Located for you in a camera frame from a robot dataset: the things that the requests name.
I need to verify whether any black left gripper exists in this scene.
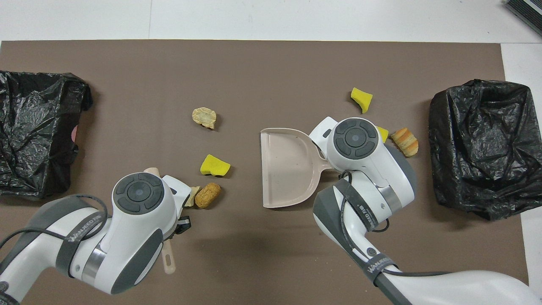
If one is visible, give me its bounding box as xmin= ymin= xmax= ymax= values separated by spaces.
xmin=171 ymin=215 xmax=192 ymax=236

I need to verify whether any pale cut bread chunk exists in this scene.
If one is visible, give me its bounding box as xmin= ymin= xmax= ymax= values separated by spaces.
xmin=185 ymin=186 xmax=201 ymax=208

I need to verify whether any beige hand brush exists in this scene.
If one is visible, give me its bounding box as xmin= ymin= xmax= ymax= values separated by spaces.
xmin=143 ymin=167 xmax=177 ymax=275

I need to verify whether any brown bread roll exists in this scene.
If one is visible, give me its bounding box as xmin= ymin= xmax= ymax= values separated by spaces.
xmin=195 ymin=183 xmax=221 ymax=209

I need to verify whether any green and yellow sponge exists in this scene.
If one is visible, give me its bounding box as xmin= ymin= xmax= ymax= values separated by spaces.
xmin=200 ymin=154 xmax=231 ymax=177

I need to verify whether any pale crusty bread chunk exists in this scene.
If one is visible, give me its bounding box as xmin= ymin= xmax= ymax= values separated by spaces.
xmin=192 ymin=107 xmax=217 ymax=130

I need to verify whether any beige plastic dustpan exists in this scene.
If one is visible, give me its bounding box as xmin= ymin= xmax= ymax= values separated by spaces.
xmin=260 ymin=128 xmax=335 ymax=209

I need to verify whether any small yellow sponge piece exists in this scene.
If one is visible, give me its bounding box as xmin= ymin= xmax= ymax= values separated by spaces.
xmin=351 ymin=87 xmax=373 ymax=114

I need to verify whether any striped croissant bread piece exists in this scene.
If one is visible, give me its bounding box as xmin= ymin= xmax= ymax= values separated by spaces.
xmin=390 ymin=128 xmax=419 ymax=158

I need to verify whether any black bag lined bin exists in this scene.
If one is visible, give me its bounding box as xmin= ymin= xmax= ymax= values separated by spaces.
xmin=429 ymin=79 xmax=533 ymax=220
xmin=0 ymin=70 xmax=93 ymax=200

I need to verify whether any brown table mat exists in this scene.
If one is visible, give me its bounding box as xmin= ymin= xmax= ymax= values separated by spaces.
xmin=0 ymin=40 xmax=530 ymax=305

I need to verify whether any dark ribbed box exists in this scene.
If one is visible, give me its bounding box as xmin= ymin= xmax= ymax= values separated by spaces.
xmin=503 ymin=0 xmax=542 ymax=35

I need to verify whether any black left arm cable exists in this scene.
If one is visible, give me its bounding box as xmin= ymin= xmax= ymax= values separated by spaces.
xmin=0 ymin=194 xmax=108 ymax=255

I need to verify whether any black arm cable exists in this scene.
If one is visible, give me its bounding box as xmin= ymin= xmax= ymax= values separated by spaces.
xmin=339 ymin=169 xmax=449 ymax=278
xmin=0 ymin=194 xmax=108 ymax=255

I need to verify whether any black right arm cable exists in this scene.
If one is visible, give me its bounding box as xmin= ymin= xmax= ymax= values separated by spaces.
xmin=339 ymin=169 xmax=449 ymax=278

